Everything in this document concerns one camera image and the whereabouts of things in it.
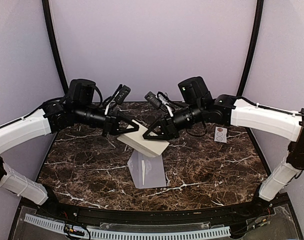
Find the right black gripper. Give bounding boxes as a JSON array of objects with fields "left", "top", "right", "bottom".
[{"left": 142, "top": 101, "right": 204, "bottom": 141}]

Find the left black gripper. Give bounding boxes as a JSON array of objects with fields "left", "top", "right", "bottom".
[{"left": 74, "top": 103, "right": 140, "bottom": 138}]

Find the beige decorated letter paper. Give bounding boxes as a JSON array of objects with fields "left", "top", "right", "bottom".
[{"left": 141, "top": 160, "right": 146, "bottom": 186}]

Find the grey envelope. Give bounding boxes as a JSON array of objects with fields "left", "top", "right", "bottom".
[{"left": 127, "top": 150, "right": 167, "bottom": 189}]

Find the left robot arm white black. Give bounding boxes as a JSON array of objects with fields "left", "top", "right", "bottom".
[{"left": 0, "top": 78, "right": 139, "bottom": 218}]

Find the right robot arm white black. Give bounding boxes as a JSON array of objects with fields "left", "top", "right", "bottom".
[{"left": 142, "top": 76, "right": 304, "bottom": 217}]

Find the white sticker sheet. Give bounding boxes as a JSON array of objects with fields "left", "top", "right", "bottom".
[{"left": 214, "top": 126, "right": 228, "bottom": 143}]

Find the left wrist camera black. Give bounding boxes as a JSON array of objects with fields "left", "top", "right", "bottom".
[{"left": 114, "top": 85, "right": 131, "bottom": 105}]

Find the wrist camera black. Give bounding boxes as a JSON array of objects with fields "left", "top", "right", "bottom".
[
  {"left": 114, "top": 85, "right": 131, "bottom": 105},
  {"left": 144, "top": 91, "right": 162, "bottom": 110}
]

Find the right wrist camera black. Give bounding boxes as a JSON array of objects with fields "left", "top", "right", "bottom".
[{"left": 144, "top": 91, "right": 162, "bottom": 110}]

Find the black front table rail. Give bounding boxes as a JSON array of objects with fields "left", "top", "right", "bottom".
[{"left": 46, "top": 203, "right": 257, "bottom": 226}]

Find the white slotted cable duct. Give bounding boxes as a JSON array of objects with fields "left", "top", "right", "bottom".
[{"left": 23, "top": 213, "right": 231, "bottom": 240}]

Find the left black frame post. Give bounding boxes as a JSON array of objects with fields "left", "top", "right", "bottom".
[{"left": 41, "top": 0, "right": 69, "bottom": 94}]

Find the black frame post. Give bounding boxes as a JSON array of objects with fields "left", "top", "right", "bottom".
[
  {"left": 41, "top": 0, "right": 69, "bottom": 94},
  {"left": 236, "top": 0, "right": 264, "bottom": 96}
]

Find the right black frame post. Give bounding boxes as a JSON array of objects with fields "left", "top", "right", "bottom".
[{"left": 236, "top": 0, "right": 264, "bottom": 96}]

